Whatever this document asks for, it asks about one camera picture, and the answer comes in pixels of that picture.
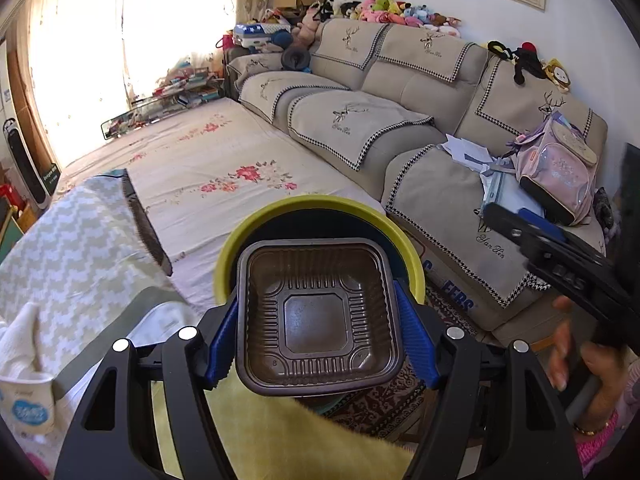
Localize glass table with books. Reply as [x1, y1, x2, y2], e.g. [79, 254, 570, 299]
[100, 72, 226, 141]

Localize black carton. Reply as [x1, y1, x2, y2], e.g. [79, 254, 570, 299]
[41, 161, 63, 207]

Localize white tower fan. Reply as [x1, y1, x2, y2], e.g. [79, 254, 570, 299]
[2, 117, 53, 209]

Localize black and red plush toy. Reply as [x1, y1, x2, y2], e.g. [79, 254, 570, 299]
[486, 40, 549, 86]

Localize white paper cup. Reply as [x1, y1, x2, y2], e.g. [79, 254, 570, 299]
[0, 372, 57, 437]

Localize white knit cloth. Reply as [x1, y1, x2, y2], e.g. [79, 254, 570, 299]
[0, 302, 53, 378]

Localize pink plush animal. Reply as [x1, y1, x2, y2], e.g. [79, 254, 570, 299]
[292, 5, 327, 50]

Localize blue star-print suitcase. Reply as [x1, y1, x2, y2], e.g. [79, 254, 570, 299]
[233, 22, 292, 52]

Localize loose white papers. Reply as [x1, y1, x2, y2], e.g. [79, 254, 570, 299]
[439, 133, 502, 173]

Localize brown plastic food tray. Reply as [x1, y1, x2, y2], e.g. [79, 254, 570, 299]
[235, 239, 405, 397]

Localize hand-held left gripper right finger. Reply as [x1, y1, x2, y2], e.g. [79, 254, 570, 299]
[392, 277, 583, 480]

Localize person's right forearm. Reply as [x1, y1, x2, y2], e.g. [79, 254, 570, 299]
[574, 357, 640, 480]

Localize sheer white curtain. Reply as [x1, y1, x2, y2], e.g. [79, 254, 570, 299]
[20, 0, 241, 171]

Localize row of colourful plush toys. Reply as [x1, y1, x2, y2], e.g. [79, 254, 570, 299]
[320, 0, 463, 39]

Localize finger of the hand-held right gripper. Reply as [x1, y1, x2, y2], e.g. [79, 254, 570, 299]
[482, 202, 541, 261]
[517, 208, 568, 245]

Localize pink school backpack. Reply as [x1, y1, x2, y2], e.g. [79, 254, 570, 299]
[509, 112, 599, 227]

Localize set of deer-print sofa covers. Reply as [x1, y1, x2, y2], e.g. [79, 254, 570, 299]
[227, 19, 607, 311]

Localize dark neck pillow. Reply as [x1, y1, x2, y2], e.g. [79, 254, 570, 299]
[281, 47, 314, 72]

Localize person's right hand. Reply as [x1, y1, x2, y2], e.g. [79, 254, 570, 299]
[546, 295, 640, 433]

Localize beige fabric sofa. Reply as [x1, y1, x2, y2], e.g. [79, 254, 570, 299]
[225, 17, 608, 346]

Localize cardboard box with blue print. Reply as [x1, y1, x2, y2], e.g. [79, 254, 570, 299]
[400, 230, 487, 332]

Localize yellow-rimmed dark trash bin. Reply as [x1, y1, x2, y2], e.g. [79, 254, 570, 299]
[214, 195, 427, 413]

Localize yellow lion plush toy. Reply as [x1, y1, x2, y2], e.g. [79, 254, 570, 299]
[542, 57, 571, 94]

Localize dark patterned cloth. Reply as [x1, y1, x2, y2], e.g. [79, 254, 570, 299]
[595, 187, 617, 237]

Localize gold bracelet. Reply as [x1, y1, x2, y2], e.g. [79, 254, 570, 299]
[572, 420, 612, 436]

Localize zigzag patterned pillow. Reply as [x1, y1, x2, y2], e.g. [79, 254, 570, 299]
[0, 170, 201, 411]

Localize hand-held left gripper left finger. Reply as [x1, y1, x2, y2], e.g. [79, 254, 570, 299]
[54, 292, 246, 480]

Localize floral bed sheet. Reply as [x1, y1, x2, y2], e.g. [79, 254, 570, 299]
[52, 97, 388, 311]

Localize yellow cloth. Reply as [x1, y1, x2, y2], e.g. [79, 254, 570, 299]
[150, 375, 417, 480]

